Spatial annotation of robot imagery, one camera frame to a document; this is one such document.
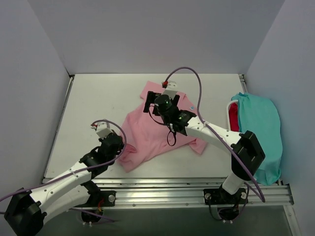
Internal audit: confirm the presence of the pink t shirt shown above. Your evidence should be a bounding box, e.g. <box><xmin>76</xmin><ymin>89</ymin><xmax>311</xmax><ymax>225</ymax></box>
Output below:
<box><xmin>118</xmin><ymin>81</ymin><xmax>207</xmax><ymax>173</ymax></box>

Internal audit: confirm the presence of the aluminium mounting rail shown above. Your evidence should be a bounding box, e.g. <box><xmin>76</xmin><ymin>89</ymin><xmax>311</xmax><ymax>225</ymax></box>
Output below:
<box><xmin>93</xmin><ymin>178</ymin><xmax>294</xmax><ymax>209</ymax></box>

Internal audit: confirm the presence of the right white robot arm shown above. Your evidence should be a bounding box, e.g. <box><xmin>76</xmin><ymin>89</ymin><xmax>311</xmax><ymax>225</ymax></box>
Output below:
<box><xmin>143</xmin><ymin>91</ymin><xmax>265</xmax><ymax>203</ymax></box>

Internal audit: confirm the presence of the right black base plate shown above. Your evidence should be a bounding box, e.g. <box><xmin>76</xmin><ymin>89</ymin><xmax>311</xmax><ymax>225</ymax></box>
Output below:
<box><xmin>203</xmin><ymin>187</ymin><xmax>248</xmax><ymax>205</ymax></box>

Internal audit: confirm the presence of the teal t shirt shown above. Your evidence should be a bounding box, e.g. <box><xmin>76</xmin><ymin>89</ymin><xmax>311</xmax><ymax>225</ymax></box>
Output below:
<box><xmin>231</xmin><ymin>93</ymin><xmax>283</xmax><ymax>185</ymax></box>

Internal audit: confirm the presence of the white laundry basket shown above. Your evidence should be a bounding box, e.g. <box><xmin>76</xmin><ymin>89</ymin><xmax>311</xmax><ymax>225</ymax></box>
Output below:
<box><xmin>226</xmin><ymin>100</ymin><xmax>240</xmax><ymax>132</ymax></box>

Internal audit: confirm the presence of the red garment in basket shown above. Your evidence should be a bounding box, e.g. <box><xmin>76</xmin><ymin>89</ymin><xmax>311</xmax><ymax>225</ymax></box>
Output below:
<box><xmin>228</xmin><ymin>103</ymin><xmax>240</xmax><ymax>132</ymax></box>

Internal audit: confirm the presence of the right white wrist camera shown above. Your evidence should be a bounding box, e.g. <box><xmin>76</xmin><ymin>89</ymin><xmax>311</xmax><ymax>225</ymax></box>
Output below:
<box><xmin>162</xmin><ymin>81</ymin><xmax>178</xmax><ymax>99</ymax></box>

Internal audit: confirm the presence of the black thin cable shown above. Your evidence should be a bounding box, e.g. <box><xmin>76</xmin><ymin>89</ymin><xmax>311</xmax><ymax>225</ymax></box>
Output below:
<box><xmin>148</xmin><ymin>103</ymin><xmax>178</xmax><ymax>147</ymax></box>

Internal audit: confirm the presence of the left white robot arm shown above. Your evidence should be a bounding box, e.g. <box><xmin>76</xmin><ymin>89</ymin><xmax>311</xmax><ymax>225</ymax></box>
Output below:
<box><xmin>4</xmin><ymin>131</ymin><xmax>124</xmax><ymax>236</ymax></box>

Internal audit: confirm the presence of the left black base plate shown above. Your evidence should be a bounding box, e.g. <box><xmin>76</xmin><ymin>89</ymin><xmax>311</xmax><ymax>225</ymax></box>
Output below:
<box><xmin>80</xmin><ymin>190</ymin><xmax>116</xmax><ymax>207</ymax></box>

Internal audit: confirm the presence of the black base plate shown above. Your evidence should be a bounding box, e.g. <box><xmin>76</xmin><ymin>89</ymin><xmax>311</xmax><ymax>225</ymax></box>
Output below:
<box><xmin>203</xmin><ymin>187</ymin><xmax>248</xmax><ymax>205</ymax></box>
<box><xmin>80</xmin><ymin>190</ymin><xmax>116</xmax><ymax>207</ymax></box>

